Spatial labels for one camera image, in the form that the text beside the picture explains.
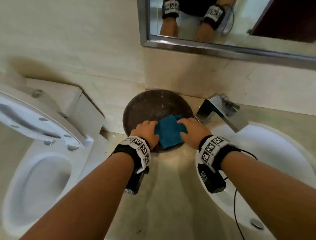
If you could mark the right marker wristband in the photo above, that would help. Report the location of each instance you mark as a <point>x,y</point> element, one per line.
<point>212,148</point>

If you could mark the teal cleaning cloth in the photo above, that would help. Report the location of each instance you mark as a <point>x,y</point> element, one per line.
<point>169,132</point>

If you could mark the beige marble sink countertop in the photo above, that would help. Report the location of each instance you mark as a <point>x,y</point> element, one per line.
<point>172,197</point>

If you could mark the white ceramic sink basin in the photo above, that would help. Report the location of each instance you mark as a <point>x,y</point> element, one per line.
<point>271,153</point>

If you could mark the person's left hand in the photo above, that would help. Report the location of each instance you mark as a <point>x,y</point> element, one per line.
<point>145,133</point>

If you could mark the chrome faucet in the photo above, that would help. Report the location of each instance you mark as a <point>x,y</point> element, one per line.
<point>222,111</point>

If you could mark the chrome flush button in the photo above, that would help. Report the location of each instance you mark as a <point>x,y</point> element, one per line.
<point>37,93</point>

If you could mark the person's right hand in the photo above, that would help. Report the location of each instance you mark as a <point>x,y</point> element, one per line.
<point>195,133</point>

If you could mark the chrome sink drain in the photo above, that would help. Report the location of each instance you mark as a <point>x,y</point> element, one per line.
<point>257,224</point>

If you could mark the steel framed mirror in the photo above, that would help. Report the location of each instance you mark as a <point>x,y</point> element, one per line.
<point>197,48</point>

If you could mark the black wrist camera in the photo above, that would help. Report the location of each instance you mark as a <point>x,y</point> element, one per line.
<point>212,179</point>
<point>135,181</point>

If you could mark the round dark brown tray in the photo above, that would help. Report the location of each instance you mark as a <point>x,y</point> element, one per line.
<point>153,106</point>

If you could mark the white toilet tank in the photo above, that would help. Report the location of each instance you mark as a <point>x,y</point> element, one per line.
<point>84,111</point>

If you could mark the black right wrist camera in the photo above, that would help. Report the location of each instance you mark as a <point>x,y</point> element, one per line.
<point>212,179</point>

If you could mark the left marker wristband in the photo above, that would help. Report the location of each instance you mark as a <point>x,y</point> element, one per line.
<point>138,148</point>

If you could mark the marker wristband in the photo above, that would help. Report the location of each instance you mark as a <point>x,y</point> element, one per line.
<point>212,148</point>
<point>138,148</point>

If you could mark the white toilet bowl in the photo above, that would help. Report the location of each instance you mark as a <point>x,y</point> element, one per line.
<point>37,180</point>

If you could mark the person's left forearm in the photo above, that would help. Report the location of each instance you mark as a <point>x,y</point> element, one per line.
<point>86,200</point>

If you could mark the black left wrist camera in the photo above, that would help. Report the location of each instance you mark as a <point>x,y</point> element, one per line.
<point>135,181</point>

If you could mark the white toilet seat lid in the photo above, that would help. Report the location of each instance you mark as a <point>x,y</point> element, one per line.
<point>24,116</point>

